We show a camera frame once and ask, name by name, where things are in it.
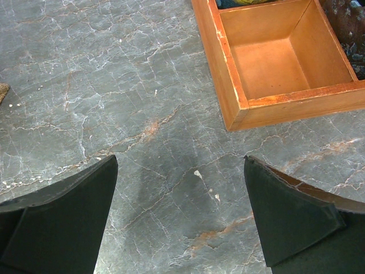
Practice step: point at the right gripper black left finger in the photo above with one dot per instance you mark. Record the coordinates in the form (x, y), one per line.
(59, 228)

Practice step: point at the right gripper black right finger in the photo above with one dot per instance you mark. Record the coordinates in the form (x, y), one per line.
(303, 229)

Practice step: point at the orange compartment tray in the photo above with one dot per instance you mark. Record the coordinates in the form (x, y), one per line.
(276, 62)

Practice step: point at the rolled dark sock bottom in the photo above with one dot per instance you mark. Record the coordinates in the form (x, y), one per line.
(347, 20)

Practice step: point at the rolled dark sock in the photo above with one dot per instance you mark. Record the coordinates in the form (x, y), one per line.
(226, 4)
(347, 20)

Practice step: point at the rolled dark sock left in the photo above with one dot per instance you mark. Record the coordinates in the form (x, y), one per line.
(226, 4)

